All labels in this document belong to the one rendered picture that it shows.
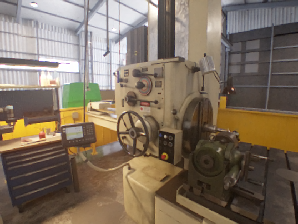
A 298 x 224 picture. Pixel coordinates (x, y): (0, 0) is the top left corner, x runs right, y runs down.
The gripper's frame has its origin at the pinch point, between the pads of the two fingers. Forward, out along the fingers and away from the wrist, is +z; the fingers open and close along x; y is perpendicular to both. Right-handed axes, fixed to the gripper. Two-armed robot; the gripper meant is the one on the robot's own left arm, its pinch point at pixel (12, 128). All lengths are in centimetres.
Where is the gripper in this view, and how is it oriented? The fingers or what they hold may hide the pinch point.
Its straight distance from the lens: 265.6
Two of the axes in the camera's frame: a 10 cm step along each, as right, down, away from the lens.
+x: 7.2, -1.1, 6.9
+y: 7.0, 1.1, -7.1
